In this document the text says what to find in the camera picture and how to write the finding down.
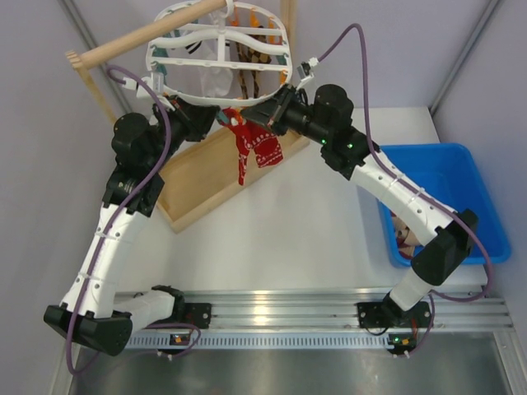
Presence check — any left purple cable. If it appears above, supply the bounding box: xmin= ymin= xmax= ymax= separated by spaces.
xmin=65 ymin=64 xmax=203 ymax=376

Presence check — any blue plastic bin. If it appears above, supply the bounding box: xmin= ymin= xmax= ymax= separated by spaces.
xmin=382 ymin=143 xmax=511 ymax=264

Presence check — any aluminium mounting rail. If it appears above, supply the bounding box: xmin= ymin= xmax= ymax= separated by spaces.
xmin=110 ymin=286 xmax=514 ymax=351

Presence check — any white sock on hanger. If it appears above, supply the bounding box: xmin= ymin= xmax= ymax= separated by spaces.
xmin=185 ymin=39 xmax=233 ymax=97

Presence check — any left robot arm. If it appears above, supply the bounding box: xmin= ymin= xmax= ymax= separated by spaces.
xmin=44 ymin=96 xmax=219 ymax=356

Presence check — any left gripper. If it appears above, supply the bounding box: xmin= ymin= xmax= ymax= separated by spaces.
xmin=145 ymin=94 xmax=218 ymax=172

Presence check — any white plastic sock hanger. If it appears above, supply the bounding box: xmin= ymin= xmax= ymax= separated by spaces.
xmin=145 ymin=1 xmax=293 ymax=108

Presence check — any red christmas sock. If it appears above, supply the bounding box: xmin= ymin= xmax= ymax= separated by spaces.
xmin=223 ymin=108 xmax=283 ymax=168
xmin=230 ymin=123 xmax=253 ymax=186

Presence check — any brown argyle sock on hanger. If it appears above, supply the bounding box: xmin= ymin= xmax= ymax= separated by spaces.
xmin=234 ymin=26 xmax=277 ymax=102

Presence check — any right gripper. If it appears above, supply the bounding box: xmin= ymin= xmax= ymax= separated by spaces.
xmin=240 ymin=84 xmax=331 ymax=146

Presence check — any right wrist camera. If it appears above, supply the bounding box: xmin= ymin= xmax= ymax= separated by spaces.
xmin=296 ymin=58 xmax=319 ymax=90

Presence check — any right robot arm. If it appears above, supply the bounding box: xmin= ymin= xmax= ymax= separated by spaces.
xmin=241 ymin=84 xmax=478 ymax=336

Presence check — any wooden drying rack stand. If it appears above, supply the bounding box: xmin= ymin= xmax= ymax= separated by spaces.
xmin=66 ymin=1 xmax=296 ymax=233

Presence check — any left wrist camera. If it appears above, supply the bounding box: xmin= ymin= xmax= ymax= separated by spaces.
xmin=124 ymin=72 xmax=166 ymax=99

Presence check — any brown striped sock pile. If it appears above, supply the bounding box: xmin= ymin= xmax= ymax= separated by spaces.
xmin=390 ymin=212 xmax=422 ymax=259

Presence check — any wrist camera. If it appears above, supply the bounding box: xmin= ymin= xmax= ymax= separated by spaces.
xmin=296 ymin=58 xmax=319 ymax=90
xmin=124 ymin=72 xmax=166 ymax=99

